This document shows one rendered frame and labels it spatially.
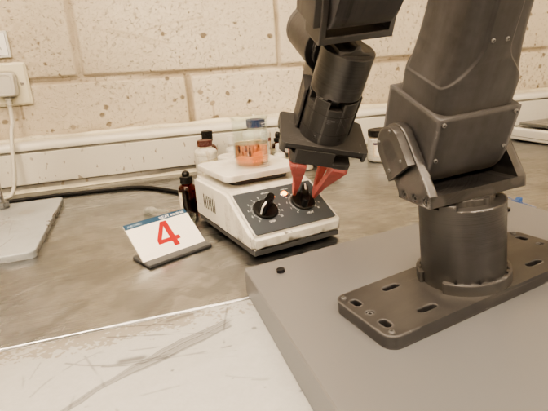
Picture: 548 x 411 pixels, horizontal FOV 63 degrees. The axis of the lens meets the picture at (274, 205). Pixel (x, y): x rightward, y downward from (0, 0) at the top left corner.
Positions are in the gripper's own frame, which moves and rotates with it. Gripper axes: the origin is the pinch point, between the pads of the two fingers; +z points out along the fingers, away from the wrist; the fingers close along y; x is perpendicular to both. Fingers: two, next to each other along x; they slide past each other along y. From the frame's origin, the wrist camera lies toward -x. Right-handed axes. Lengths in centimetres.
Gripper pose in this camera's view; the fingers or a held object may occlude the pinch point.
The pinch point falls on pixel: (305, 189)
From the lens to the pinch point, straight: 59.1
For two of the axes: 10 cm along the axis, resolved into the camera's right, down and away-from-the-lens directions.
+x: 0.2, 6.9, -7.3
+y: -9.8, -1.2, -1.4
